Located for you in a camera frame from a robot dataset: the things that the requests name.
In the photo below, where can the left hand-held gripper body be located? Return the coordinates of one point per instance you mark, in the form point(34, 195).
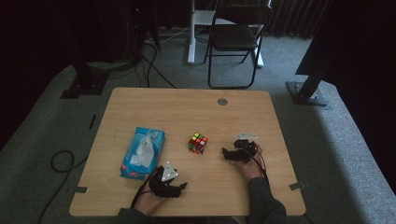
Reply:
point(165, 186)

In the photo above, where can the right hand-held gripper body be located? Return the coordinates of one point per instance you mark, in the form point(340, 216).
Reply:
point(244, 149)

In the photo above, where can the colourful puzzle cube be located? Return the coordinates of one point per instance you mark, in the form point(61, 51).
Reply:
point(198, 143)

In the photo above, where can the white wet wipe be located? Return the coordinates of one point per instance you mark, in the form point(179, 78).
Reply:
point(144, 149)

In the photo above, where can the blue wet wipes pack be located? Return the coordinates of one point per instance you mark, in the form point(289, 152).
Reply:
point(130, 155)

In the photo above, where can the person's right hand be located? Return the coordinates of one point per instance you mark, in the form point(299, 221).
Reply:
point(252, 169)

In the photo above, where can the person's left hand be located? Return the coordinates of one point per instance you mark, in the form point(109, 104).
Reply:
point(148, 200)

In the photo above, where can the grey round table grommet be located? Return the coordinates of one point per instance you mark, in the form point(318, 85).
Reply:
point(222, 101)

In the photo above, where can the grey tape piece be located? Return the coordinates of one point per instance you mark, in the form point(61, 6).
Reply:
point(80, 189)
point(297, 186)

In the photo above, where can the black metal stand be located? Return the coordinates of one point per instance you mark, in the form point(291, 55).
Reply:
point(306, 93)
point(87, 84)

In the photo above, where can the black tape strip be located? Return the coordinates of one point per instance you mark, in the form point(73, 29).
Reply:
point(92, 122)

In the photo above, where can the black folding chair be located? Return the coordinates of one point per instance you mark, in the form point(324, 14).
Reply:
point(233, 37)

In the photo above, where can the dark curtain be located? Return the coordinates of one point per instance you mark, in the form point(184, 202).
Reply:
point(289, 18)

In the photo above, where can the white table frame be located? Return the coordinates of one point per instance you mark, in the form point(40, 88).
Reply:
point(192, 40)

